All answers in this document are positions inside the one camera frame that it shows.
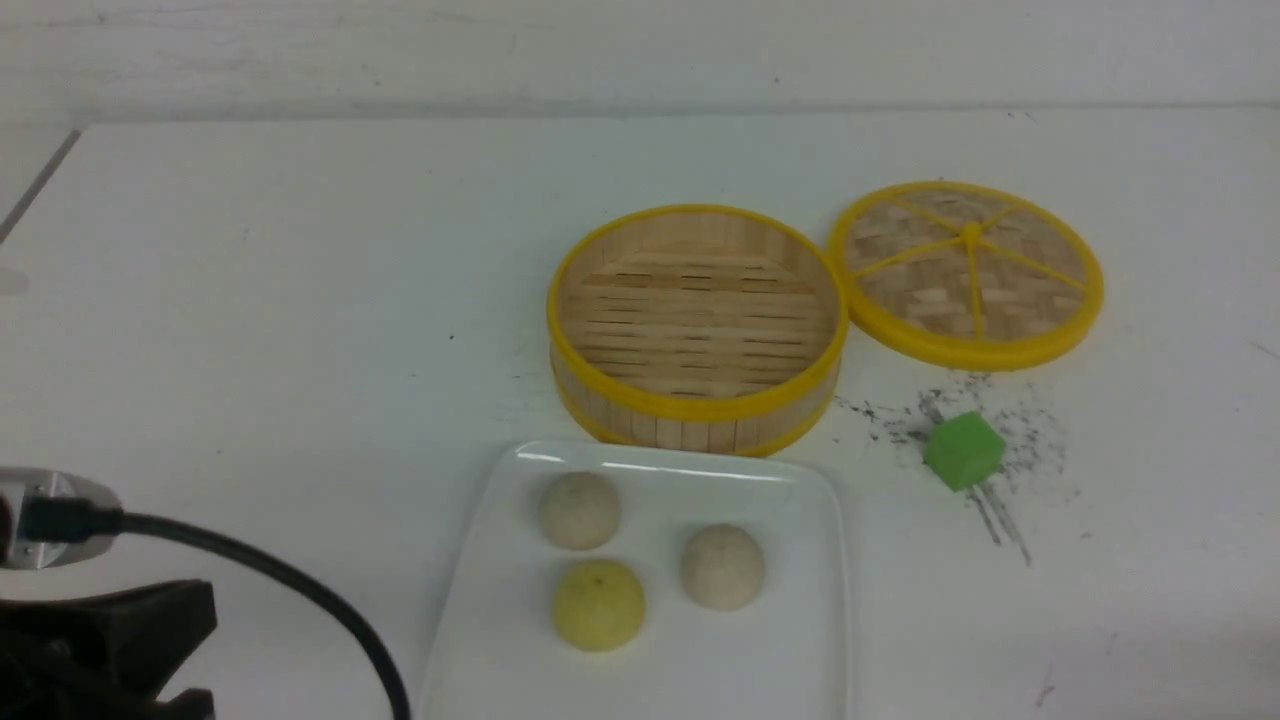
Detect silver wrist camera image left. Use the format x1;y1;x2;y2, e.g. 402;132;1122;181
1;468;122;571

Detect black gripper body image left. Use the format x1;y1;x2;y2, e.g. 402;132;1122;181
1;579;218;719

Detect bamboo steamer lid yellow rim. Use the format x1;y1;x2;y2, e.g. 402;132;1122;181
827;179;1105;373

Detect white steamed bun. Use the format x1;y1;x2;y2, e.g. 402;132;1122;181
680;524;767;612
538;471;622;551

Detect green cube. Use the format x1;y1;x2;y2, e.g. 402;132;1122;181
923;413;1007;493

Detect white rectangular plate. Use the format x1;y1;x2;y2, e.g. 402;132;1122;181
415;441;851;719

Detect yellow steamed bun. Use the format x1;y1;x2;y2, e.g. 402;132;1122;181
550;559;646;653

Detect black camera cable image left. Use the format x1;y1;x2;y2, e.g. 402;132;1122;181
20;497;413;720

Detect bamboo steamer basket yellow rim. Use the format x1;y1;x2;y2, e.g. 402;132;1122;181
547;204;849;457

